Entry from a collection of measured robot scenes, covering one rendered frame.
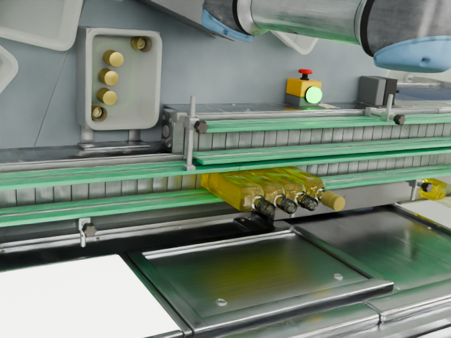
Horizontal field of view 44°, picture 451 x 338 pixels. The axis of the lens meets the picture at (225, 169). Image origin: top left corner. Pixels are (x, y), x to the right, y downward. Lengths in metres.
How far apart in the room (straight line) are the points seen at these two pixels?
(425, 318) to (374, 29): 0.58
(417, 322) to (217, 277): 0.40
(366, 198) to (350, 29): 0.88
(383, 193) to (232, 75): 0.62
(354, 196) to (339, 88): 0.33
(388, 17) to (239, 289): 0.57
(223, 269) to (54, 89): 0.56
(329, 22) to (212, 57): 0.57
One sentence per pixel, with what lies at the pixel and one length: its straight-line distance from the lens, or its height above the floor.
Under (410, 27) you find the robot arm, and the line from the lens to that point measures 0.86.
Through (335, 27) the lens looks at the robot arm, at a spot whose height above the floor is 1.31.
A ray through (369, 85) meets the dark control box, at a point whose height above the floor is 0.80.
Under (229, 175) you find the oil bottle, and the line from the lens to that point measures 1.29.
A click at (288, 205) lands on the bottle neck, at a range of 1.20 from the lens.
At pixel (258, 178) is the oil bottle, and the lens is 1.30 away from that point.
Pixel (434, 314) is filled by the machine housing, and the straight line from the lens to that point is 1.21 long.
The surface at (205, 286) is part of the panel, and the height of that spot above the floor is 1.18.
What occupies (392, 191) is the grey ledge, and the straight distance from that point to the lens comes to 1.82.
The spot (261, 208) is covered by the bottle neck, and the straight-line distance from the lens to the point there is 1.18.
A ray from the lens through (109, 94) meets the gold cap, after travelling 1.31.
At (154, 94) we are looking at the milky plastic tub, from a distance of 1.32.
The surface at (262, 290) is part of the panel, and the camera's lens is 1.12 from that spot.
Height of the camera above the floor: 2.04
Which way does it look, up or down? 55 degrees down
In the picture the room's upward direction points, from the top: 119 degrees clockwise
